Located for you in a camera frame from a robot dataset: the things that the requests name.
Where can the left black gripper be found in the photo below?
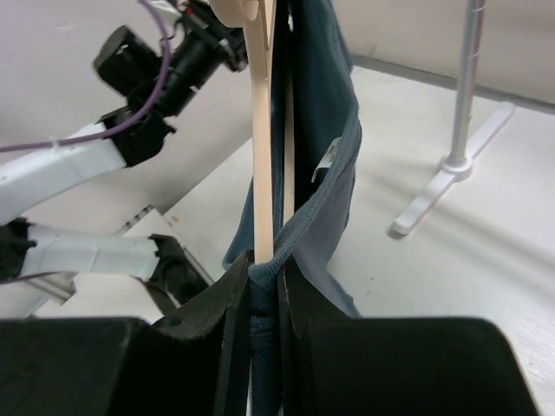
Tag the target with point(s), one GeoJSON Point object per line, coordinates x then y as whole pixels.
{"type": "Point", "coordinates": [196, 47]}

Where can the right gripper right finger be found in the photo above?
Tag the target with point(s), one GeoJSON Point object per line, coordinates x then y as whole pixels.
{"type": "Point", "coordinates": [333, 364]}

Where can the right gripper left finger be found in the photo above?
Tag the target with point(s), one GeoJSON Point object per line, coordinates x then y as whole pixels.
{"type": "Point", "coordinates": [193, 361]}

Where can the beige wooden hanger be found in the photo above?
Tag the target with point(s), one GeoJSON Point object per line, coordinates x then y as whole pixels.
{"type": "Point", "coordinates": [258, 21]}

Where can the blue grey t shirt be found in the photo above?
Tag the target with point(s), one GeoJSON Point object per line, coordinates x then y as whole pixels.
{"type": "Point", "coordinates": [311, 55]}

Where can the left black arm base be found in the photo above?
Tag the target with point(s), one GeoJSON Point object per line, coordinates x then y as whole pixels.
{"type": "Point", "coordinates": [178, 276]}

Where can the white clothes rack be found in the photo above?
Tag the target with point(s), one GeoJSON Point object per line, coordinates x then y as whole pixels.
{"type": "Point", "coordinates": [457, 165]}

